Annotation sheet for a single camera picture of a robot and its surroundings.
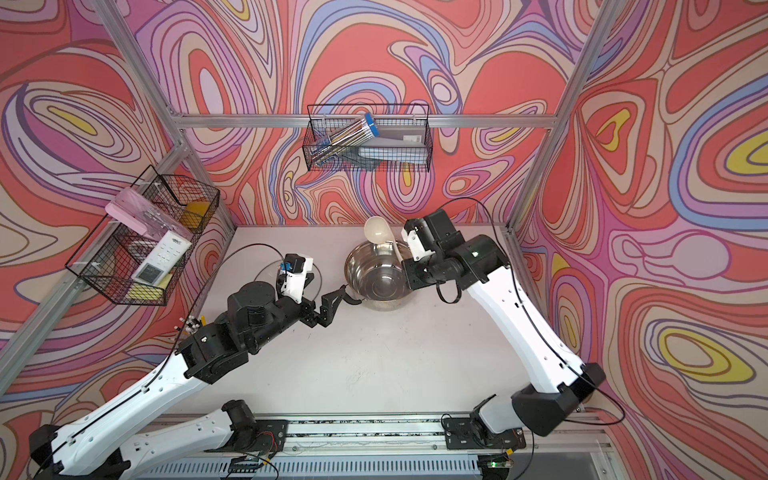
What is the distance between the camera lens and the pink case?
667 mm

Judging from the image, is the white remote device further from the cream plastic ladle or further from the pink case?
the cream plastic ladle

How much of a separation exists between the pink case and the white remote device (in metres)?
0.03

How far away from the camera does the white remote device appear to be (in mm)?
691
